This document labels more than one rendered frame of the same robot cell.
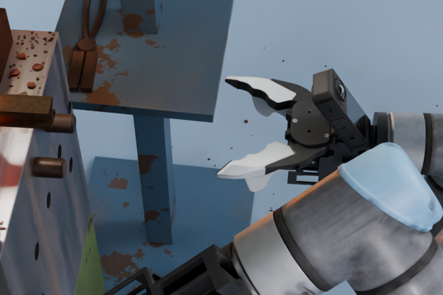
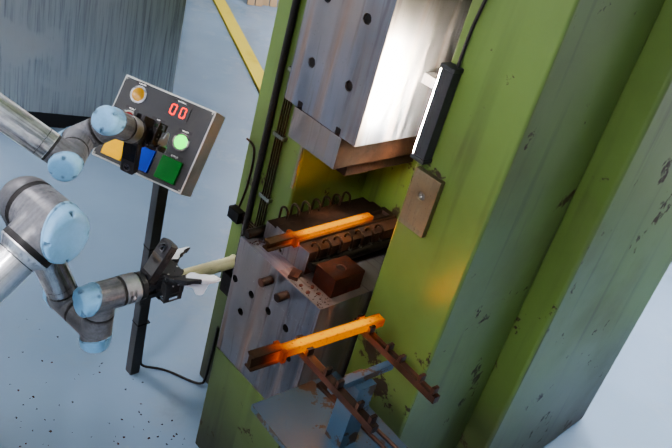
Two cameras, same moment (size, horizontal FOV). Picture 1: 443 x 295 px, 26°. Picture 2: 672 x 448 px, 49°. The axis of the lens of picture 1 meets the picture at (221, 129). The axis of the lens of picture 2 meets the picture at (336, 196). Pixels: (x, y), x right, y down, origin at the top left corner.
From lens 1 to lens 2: 2.23 m
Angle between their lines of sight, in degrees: 88
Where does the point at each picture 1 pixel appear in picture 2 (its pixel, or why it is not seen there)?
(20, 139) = (279, 267)
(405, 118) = (132, 278)
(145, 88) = (296, 400)
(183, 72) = (288, 419)
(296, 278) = not seen: hidden behind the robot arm
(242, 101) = not seen: outside the picture
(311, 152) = not seen: hidden behind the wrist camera
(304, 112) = (176, 270)
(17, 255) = (244, 261)
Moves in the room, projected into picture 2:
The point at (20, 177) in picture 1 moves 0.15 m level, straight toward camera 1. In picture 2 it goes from (264, 257) to (221, 237)
